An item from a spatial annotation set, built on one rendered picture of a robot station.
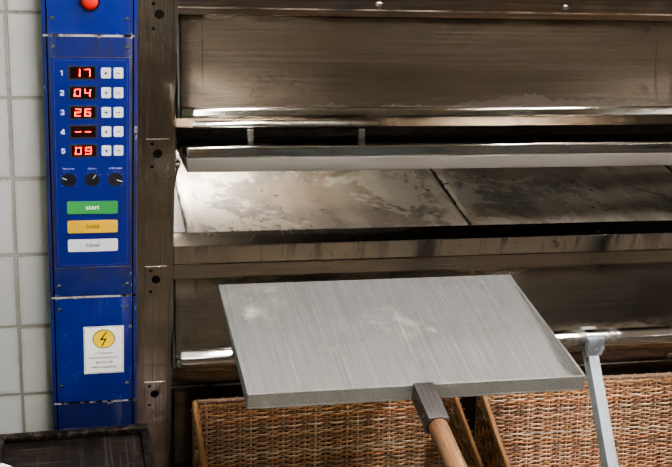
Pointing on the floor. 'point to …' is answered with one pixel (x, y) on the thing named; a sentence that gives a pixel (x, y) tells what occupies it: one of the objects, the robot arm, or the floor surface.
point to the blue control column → (86, 46)
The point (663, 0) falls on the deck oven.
